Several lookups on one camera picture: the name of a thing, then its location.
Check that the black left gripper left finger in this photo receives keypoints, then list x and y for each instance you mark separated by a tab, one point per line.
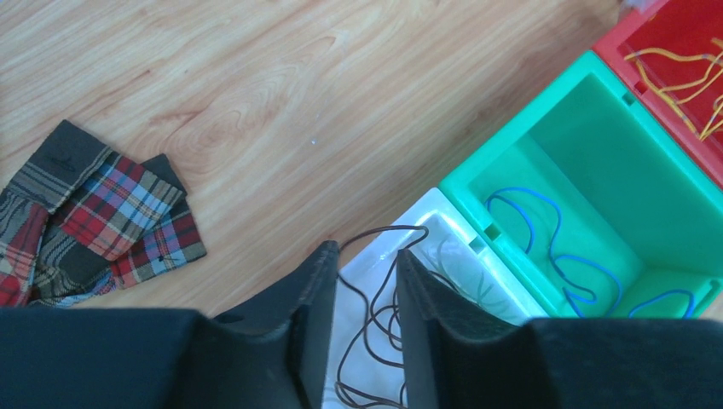
270	351

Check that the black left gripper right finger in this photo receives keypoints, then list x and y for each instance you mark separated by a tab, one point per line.
457	355

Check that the white plastic bin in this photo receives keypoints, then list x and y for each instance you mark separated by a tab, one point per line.
365	354

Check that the green plastic bin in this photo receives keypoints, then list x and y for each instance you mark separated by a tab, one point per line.
592	205

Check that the plaid cloth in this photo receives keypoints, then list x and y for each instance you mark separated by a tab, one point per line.
80	220

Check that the red plastic bin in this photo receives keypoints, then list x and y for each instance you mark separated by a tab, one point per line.
669	54

